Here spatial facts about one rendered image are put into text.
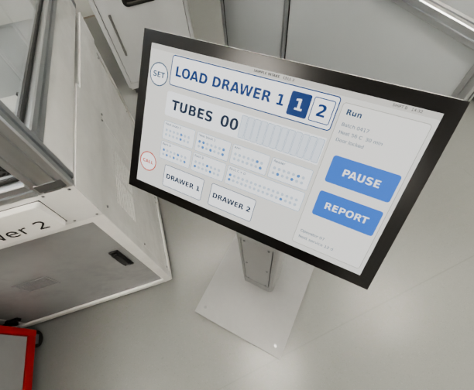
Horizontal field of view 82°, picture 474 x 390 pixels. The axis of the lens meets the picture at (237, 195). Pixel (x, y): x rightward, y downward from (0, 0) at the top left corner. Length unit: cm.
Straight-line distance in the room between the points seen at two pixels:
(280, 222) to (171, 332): 111
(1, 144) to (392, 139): 66
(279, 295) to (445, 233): 99
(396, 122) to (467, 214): 159
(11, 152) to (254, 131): 46
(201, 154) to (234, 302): 102
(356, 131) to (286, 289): 111
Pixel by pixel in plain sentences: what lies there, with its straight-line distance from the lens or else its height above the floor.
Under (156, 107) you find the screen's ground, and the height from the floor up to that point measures 110.
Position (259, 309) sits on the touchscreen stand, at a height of 4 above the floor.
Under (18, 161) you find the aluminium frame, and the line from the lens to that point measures 69.
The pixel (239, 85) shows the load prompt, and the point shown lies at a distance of 48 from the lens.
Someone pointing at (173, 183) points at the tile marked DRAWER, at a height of 100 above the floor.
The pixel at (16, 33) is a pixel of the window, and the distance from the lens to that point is 88.
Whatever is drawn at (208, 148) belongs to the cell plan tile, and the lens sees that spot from 51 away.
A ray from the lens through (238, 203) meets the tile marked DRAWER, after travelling 51.
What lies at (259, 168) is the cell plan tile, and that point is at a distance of 48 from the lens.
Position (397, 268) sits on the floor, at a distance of 167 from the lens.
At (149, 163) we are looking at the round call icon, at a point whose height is 101.
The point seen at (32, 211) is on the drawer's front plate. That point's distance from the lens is 80.
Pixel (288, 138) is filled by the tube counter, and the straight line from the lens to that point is 46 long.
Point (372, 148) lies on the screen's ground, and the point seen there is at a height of 113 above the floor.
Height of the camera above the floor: 145
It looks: 59 degrees down
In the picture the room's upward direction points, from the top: 7 degrees counter-clockwise
